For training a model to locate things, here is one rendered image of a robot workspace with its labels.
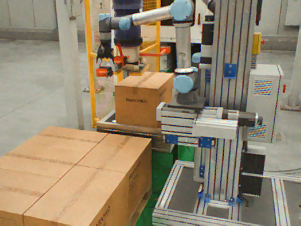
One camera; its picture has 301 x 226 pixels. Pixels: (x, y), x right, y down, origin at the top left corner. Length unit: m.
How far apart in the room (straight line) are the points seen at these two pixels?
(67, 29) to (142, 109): 1.36
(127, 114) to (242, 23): 1.32
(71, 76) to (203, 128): 2.16
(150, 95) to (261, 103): 1.01
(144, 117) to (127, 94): 0.25
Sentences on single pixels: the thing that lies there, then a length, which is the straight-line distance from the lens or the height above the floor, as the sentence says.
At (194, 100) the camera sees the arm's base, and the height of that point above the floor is 1.06.
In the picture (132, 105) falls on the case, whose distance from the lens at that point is 2.92.
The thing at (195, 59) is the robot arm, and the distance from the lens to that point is 2.59.
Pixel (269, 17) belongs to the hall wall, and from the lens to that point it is 11.42.
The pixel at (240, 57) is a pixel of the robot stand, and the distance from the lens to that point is 2.23.
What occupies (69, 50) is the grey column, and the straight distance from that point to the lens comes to 3.81.
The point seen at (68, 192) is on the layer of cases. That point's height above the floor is 0.54.
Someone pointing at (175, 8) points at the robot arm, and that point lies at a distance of 1.91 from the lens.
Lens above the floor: 1.71
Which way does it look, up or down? 20 degrees down
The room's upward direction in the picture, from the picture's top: straight up
